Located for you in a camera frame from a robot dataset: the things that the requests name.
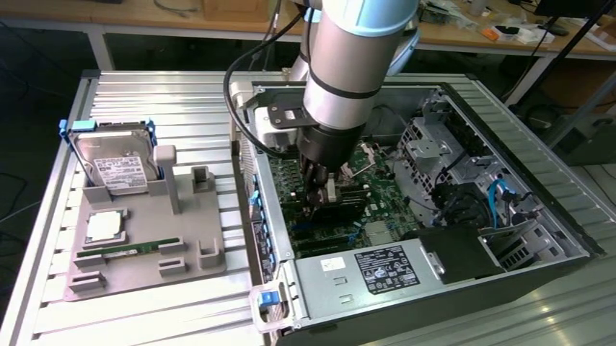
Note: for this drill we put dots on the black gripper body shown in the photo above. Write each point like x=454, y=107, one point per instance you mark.
x=329, y=147

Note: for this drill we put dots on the Nvidia graphics card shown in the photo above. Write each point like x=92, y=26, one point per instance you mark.
x=339, y=212

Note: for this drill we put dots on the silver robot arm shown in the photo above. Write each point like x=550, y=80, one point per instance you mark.
x=346, y=65

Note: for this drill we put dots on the black RAM slot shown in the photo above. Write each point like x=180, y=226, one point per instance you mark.
x=357, y=197
x=353, y=185
x=355, y=191

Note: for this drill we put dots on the metal socket cover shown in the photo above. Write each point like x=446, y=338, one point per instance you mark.
x=366, y=158

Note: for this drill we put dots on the blue expansion slot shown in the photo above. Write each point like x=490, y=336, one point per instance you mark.
x=301, y=227

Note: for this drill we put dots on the green motherboard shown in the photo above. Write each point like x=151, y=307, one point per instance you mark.
x=385, y=212

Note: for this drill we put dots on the long black expansion slot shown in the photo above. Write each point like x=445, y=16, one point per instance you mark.
x=329, y=247

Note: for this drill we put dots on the silver chipset heatsink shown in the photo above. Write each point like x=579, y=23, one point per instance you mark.
x=379, y=233

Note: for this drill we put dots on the silver disk bay cage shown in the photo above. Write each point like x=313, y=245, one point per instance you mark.
x=424, y=144

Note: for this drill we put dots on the grey power supply unit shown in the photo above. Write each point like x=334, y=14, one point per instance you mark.
x=337, y=288

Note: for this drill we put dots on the blue case latch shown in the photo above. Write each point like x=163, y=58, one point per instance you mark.
x=267, y=299

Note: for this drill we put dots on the black fan shroud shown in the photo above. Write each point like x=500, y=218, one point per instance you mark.
x=452, y=252

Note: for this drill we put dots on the grey parts rack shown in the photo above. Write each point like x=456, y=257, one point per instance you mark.
x=144, y=223

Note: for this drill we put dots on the green RAM stick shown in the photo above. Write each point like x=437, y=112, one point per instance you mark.
x=139, y=248

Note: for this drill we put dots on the wooden desk white legs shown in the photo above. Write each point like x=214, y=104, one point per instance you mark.
x=457, y=36
x=120, y=14

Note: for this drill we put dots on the silver hard disk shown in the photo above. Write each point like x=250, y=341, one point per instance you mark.
x=120, y=169

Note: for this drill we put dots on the black open PC case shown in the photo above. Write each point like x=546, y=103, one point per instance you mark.
x=529, y=144

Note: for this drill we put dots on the silver CPU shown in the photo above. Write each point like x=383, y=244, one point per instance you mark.
x=103, y=227

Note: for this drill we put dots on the small orange object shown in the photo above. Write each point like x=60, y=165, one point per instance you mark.
x=490, y=35

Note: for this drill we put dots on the blue disk carrier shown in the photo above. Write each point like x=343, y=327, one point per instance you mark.
x=81, y=126

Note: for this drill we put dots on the black slanted pole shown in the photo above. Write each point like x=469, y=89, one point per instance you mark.
x=568, y=47

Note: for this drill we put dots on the black monitor with stand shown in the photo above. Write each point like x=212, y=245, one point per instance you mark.
x=553, y=29

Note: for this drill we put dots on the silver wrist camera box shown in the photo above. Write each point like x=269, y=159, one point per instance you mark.
x=271, y=133

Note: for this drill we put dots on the silver vented metal bracket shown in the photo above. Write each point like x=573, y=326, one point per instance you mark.
x=524, y=248

